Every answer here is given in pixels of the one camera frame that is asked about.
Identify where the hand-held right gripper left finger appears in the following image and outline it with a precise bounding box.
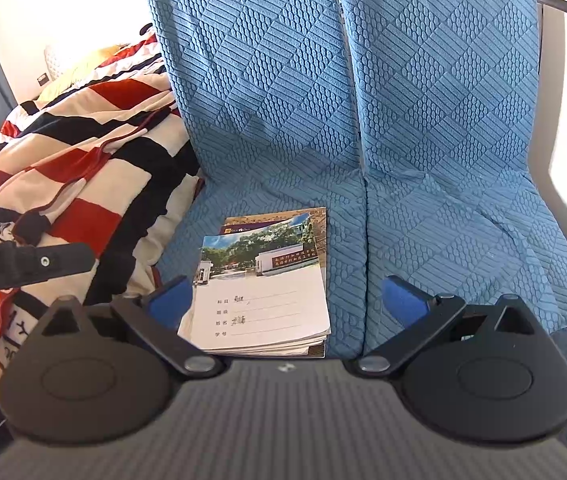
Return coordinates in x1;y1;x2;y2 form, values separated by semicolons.
38;276;224;380

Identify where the white quilted headboard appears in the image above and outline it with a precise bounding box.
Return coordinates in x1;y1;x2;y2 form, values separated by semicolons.
44;44;71;82

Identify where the purple cover book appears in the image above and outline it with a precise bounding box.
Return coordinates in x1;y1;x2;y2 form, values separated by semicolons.
219;222;264;237

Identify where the blue textured sofa seat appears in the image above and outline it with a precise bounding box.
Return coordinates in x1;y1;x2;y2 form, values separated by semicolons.
144;0;369;361
331;0;567;361

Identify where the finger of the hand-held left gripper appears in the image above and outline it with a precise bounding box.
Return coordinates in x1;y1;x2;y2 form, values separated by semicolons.
10;241;95;285

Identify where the red black striped fleece blanket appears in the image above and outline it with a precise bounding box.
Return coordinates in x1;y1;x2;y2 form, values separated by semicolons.
0;72;204;311

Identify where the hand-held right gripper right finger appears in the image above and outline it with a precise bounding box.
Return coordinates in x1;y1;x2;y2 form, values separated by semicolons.
353;276;539;376

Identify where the striped cotton bed quilt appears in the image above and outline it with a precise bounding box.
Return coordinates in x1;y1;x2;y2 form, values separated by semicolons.
0;27;168;141

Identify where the yellow pillow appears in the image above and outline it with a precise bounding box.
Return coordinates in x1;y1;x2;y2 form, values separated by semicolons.
38;45;131;102

